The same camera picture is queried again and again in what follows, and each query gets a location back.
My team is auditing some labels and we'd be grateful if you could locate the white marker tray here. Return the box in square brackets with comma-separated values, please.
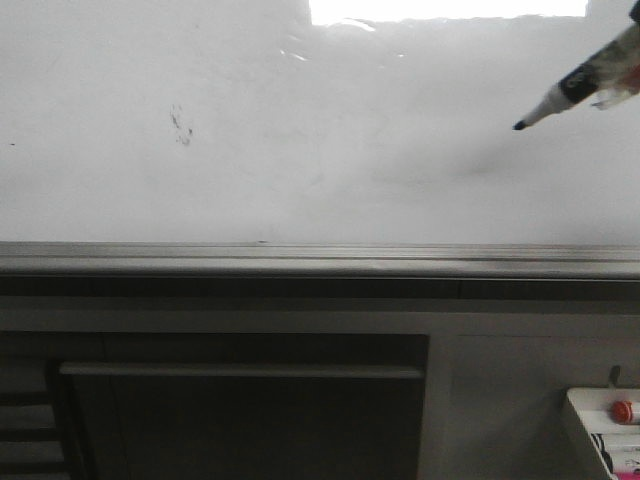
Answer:
[561, 387, 639, 479]

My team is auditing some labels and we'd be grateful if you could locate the black capped marker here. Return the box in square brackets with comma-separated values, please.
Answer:
[590, 433, 613, 473]

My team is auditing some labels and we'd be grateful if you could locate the dark cabinet panel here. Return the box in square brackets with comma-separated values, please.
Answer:
[59, 334, 429, 479]

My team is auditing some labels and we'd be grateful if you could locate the pink item in tray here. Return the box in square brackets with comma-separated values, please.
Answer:
[612, 469, 640, 480]

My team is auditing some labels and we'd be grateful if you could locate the white whiteboard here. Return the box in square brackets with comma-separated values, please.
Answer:
[1, 1, 639, 245]

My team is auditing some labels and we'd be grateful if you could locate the grey whiteboard marker ledge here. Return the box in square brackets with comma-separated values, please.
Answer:
[1, 242, 639, 301]

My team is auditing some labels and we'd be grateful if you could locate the red capped marker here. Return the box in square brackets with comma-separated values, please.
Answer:
[609, 400, 640, 425]

